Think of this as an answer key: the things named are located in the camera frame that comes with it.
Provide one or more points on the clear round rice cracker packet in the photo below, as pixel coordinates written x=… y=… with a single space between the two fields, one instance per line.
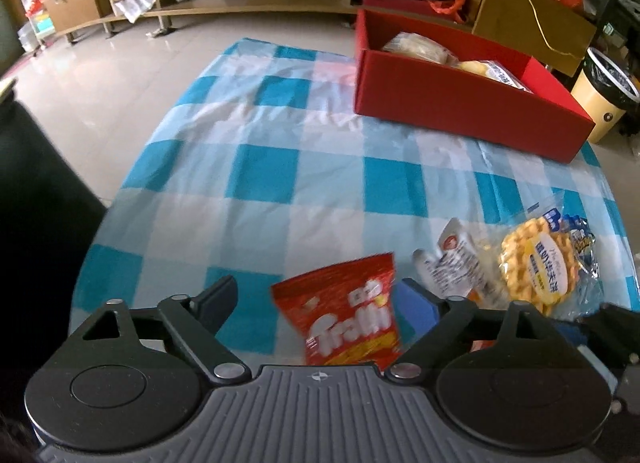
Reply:
x=420 y=45

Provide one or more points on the red cardboard box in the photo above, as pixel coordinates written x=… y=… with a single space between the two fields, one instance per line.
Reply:
x=450 y=103

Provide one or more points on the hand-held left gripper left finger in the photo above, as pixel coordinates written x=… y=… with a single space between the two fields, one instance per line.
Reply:
x=220 y=300

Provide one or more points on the large red chips packet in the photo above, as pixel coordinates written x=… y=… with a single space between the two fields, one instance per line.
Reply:
x=340 y=323

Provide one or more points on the wooden TV stand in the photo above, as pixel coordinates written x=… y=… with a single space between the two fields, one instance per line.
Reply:
x=525 y=13

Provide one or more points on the plastic drawer unit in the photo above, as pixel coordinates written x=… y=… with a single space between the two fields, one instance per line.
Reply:
x=37 y=33

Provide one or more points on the white packet with red logo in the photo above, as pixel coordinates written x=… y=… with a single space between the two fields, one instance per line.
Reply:
x=455 y=263

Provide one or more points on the blue white bread packet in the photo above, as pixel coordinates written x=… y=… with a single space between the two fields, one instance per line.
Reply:
x=492 y=72

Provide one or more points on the yellow trash bin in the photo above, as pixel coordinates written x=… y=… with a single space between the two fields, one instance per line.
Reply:
x=600 y=108

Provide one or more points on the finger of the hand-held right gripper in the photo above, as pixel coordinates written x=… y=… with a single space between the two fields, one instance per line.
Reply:
x=615 y=338

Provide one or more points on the flat red box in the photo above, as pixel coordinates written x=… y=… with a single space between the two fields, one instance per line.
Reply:
x=400 y=4

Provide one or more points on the dark furniture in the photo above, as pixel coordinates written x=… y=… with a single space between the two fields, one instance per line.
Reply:
x=40 y=218

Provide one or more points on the blue white checkered tablecloth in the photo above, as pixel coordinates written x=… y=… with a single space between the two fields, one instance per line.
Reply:
x=250 y=178

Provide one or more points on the yellow waffle packet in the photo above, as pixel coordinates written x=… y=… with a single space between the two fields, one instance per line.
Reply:
x=540 y=263

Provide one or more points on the open cardboard box with papers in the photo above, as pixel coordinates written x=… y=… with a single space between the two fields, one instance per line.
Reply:
x=130 y=5

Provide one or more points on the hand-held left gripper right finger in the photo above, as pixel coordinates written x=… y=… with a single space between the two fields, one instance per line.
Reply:
x=417 y=308

